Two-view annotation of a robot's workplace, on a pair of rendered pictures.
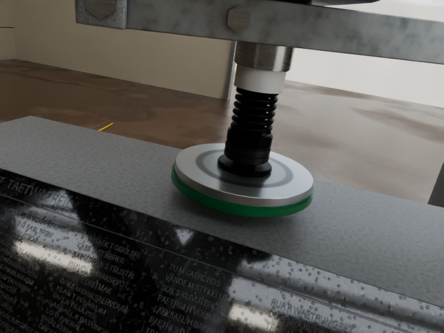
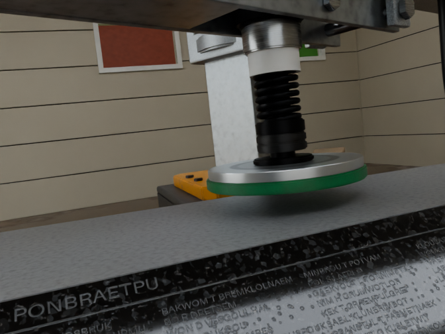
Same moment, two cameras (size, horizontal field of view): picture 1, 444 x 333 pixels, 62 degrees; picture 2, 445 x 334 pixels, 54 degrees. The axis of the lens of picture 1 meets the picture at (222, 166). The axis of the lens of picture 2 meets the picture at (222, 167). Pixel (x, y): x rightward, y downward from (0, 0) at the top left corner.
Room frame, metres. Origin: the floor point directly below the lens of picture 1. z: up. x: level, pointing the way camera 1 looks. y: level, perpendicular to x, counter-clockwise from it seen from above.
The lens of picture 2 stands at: (1.01, -0.43, 0.94)
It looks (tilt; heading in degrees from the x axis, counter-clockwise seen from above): 5 degrees down; 148
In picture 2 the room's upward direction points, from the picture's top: 6 degrees counter-clockwise
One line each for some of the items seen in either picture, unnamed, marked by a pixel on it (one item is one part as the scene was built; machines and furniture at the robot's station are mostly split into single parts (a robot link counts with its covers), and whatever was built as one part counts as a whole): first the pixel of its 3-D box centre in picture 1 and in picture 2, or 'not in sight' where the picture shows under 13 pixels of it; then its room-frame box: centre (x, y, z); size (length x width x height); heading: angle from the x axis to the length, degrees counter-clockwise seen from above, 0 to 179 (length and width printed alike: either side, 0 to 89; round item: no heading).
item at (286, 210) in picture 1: (243, 172); (284, 168); (0.54, -0.03, 0.87); 0.22 x 0.22 x 0.04
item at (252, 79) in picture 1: (260, 75); (273, 61); (0.54, -0.03, 1.02); 0.07 x 0.07 x 0.04
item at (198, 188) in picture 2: not in sight; (255, 175); (-0.18, 0.44, 0.76); 0.49 x 0.49 x 0.05; 75
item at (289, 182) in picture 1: (244, 170); (283, 166); (0.54, -0.03, 0.87); 0.21 x 0.21 x 0.01
